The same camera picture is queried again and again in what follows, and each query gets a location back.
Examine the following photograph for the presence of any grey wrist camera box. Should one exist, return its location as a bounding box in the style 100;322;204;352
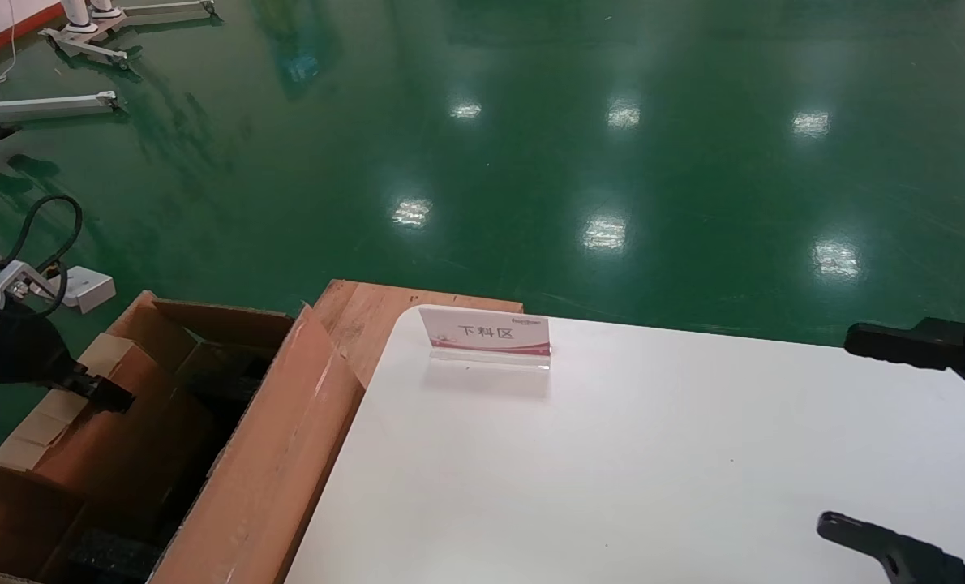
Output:
0;235;117;316

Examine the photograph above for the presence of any black arm cable yellow tag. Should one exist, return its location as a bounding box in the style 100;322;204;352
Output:
0;195;84;317

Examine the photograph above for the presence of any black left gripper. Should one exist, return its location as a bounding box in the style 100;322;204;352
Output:
0;308;135;414

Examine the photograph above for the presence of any white sign with red text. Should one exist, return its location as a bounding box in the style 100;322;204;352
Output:
418;307;552;372

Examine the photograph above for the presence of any brown wooden table board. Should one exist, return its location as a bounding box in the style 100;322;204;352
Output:
312;279;525;390

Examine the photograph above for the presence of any large brown cardboard box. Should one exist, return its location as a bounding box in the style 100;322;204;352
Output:
0;290;367;584

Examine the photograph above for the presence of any black foam block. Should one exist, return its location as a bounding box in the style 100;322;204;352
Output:
65;526;165;584

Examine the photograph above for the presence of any small brown cardboard box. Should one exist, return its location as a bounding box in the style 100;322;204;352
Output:
0;331;217;520

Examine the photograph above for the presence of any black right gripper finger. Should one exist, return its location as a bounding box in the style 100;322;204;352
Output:
845;316;965;404
817;511;965;584

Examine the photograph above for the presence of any white metal robot stand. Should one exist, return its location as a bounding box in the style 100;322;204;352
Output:
0;91;120;122
39;0;217;70

